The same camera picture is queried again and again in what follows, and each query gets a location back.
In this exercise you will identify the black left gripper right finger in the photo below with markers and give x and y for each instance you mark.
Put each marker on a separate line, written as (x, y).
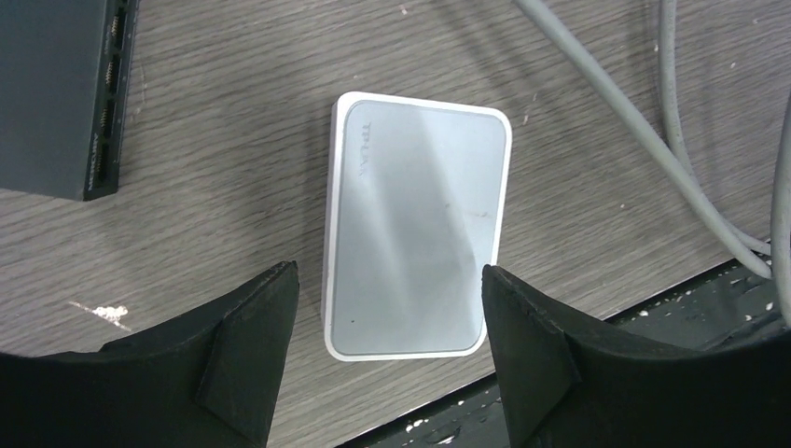
(568, 379)

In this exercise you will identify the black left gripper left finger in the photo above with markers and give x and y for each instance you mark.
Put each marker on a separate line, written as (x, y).
(209, 377)

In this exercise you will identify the black network switch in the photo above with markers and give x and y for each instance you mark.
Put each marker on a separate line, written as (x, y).
(65, 74)

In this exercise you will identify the white network switch box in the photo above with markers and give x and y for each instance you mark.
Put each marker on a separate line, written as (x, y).
(415, 202)

